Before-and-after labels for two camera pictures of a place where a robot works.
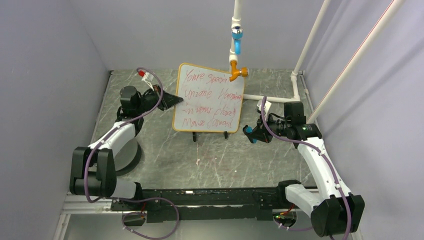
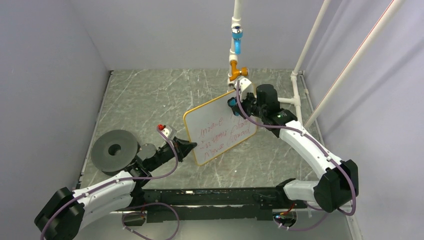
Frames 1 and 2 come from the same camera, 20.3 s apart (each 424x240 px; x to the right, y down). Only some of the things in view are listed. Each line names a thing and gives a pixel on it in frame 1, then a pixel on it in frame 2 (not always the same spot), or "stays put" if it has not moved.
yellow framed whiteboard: [212, 103] to [216, 128]
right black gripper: [262, 133] to [249, 96]
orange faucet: [236, 72] stays put
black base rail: [172, 205] stays put
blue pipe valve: [237, 32] stays put
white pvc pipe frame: [237, 21] stays put
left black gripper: [167, 100] to [182, 147]
